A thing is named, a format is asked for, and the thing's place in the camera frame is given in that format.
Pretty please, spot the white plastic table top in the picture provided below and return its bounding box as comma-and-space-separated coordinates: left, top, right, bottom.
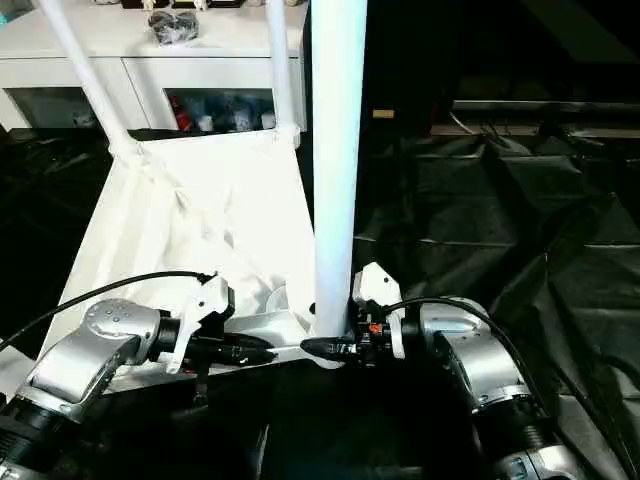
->
0, 124, 351, 401

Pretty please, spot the white plastic table leg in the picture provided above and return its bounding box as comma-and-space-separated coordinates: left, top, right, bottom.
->
37, 0, 146, 161
264, 0, 303, 147
0, 339, 39, 401
307, 0, 371, 341

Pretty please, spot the black plastic mat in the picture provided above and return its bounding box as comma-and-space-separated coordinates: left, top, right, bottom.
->
0, 122, 640, 480

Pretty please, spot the black fabric case gold label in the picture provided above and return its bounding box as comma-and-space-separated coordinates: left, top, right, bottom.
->
367, 0, 640, 141

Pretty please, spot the white cabinet with glass doors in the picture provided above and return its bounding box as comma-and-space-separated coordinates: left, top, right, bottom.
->
0, 0, 309, 134

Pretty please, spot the clear bag of black parts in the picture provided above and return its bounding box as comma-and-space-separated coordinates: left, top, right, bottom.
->
148, 8, 201, 47

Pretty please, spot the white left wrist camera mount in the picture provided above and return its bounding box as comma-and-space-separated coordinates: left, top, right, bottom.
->
159, 273, 236, 375

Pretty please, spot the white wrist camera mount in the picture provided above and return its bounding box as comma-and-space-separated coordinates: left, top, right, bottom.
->
159, 273, 236, 375
351, 261, 405, 360

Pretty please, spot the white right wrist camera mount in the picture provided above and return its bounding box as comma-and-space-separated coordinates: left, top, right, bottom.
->
351, 261, 405, 360

